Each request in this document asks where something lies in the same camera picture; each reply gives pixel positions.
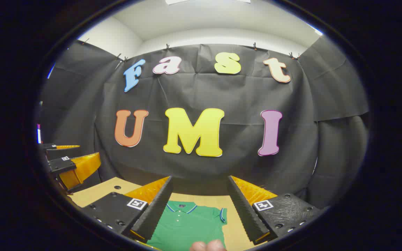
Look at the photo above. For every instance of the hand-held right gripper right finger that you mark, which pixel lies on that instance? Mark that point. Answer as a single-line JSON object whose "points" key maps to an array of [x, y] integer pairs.
{"points": [[244, 212]]}

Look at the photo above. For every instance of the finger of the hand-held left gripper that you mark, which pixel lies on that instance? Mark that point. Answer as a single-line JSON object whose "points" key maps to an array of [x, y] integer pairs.
{"points": [[65, 147], [82, 167]]}

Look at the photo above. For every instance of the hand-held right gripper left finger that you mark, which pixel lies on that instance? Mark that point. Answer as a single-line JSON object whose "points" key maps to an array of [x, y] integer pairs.
{"points": [[155, 212]]}

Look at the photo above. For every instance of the black backdrop cloth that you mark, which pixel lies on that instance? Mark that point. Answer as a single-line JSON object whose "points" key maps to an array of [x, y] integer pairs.
{"points": [[239, 94]]}

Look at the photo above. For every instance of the white ceiling light panel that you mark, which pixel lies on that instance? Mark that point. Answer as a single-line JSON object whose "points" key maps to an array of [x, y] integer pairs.
{"points": [[173, 1]]}

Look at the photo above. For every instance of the bright computer screen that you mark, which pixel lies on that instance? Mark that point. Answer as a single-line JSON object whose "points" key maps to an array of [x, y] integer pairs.
{"points": [[39, 134]]}

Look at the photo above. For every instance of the green T-shirt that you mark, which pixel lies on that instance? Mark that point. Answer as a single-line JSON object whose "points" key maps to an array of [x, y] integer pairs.
{"points": [[187, 226]]}

